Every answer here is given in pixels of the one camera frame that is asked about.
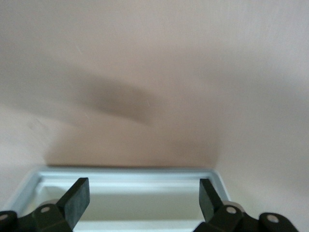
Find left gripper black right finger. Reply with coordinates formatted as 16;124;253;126
195;178;299;232

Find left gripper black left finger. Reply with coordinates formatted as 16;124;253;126
0;177;91;232

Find white cabinet drawer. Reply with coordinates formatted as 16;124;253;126
3;165;231;232

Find brown table mat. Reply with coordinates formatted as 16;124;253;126
0;0;309;232

